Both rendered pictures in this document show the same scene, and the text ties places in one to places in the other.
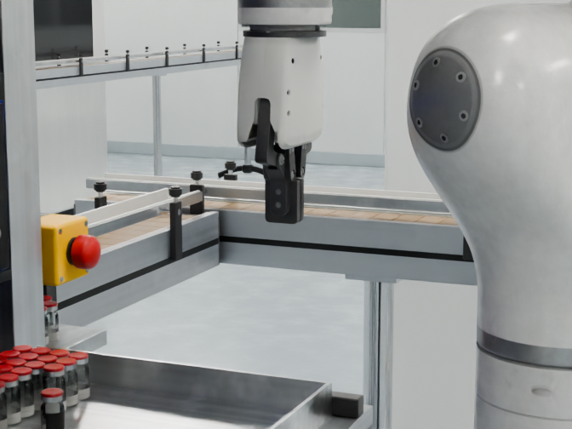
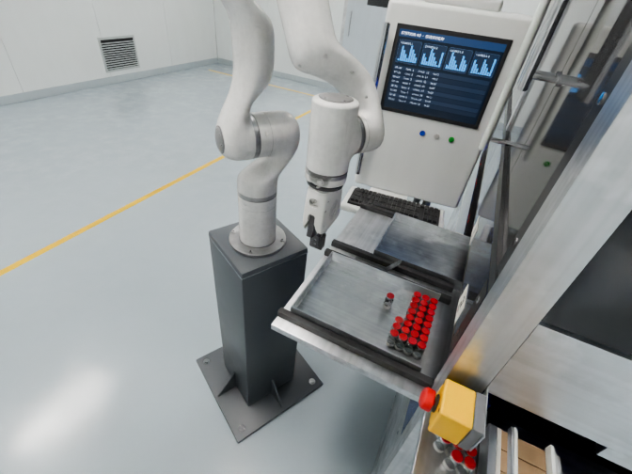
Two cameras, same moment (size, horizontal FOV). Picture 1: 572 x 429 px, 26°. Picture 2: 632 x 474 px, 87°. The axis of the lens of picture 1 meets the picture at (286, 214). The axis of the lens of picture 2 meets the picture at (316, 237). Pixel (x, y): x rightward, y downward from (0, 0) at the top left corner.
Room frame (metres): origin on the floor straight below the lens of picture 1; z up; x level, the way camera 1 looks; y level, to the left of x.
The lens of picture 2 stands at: (1.73, -0.01, 1.58)
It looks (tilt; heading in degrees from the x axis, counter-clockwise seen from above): 38 degrees down; 179
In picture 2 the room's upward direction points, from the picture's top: 7 degrees clockwise
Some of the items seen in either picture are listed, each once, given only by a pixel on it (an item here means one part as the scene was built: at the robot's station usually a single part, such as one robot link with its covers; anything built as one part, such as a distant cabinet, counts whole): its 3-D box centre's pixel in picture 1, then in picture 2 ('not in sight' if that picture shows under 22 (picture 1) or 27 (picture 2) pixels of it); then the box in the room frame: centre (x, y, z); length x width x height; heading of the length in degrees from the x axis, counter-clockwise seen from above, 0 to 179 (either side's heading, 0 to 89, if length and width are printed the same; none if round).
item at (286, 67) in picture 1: (284, 82); (323, 199); (1.12, 0.00, 1.21); 0.10 x 0.07 x 0.11; 157
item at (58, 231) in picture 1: (48, 248); (455, 413); (1.43, 0.28, 1.00); 0.08 x 0.07 x 0.07; 67
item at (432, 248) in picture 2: not in sight; (433, 250); (0.84, 0.40, 0.90); 0.34 x 0.26 x 0.04; 67
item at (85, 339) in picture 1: (30, 344); (453, 460); (1.46, 0.31, 0.87); 0.14 x 0.13 x 0.02; 67
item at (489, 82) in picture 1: (535, 181); (267, 153); (0.83, -0.17, 1.16); 0.19 x 0.12 x 0.24; 126
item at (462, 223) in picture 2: not in sight; (461, 224); (0.40, 0.68, 0.73); 1.98 x 0.01 x 0.25; 157
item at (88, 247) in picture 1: (82, 251); (430, 401); (1.42, 0.24, 0.99); 0.04 x 0.04 x 0.04; 67
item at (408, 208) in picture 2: not in sight; (394, 205); (0.45, 0.33, 0.82); 0.40 x 0.14 x 0.02; 74
